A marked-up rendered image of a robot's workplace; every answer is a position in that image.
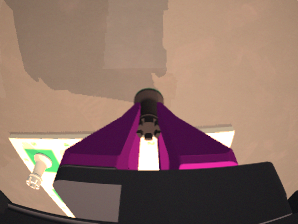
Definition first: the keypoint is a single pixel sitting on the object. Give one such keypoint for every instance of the green and cream chessboard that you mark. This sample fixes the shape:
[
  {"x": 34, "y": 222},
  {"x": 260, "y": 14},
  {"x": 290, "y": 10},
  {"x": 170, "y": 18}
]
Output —
[{"x": 54, "y": 146}]

